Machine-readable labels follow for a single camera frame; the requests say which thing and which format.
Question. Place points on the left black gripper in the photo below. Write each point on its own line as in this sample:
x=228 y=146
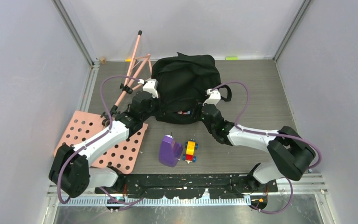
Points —
x=154 y=99

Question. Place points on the black backpack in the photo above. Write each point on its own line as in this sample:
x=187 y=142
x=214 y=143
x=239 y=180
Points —
x=182 y=84

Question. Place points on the purple stapler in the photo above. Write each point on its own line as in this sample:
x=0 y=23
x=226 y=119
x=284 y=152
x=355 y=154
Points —
x=170 y=151

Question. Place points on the red cap black bottle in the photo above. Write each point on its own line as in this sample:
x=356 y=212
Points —
x=184 y=112

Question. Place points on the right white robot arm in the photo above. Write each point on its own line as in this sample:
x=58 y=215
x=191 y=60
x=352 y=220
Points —
x=290 y=155

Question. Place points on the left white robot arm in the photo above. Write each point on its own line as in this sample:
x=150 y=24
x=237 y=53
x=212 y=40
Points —
x=71 y=170

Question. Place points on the colourful toy block car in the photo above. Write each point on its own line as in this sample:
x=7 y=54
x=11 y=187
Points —
x=190 y=147

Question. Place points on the pink tripod stand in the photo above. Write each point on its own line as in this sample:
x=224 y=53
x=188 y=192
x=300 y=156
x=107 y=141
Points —
x=136 y=64

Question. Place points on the pink perforated stand board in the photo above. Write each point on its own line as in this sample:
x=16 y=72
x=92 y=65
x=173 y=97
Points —
x=123 y=155

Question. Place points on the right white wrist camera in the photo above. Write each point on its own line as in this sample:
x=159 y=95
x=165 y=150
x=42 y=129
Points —
x=213 y=97

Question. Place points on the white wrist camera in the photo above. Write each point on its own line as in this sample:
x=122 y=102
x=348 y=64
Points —
x=213 y=97
x=150 y=86

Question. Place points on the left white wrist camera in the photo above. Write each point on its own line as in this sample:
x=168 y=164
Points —
x=150 y=86

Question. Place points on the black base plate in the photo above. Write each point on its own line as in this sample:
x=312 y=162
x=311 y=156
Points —
x=186 y=186

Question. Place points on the aluminium frame rail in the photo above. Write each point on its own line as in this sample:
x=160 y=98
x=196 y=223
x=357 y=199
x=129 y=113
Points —
x=303 y=202

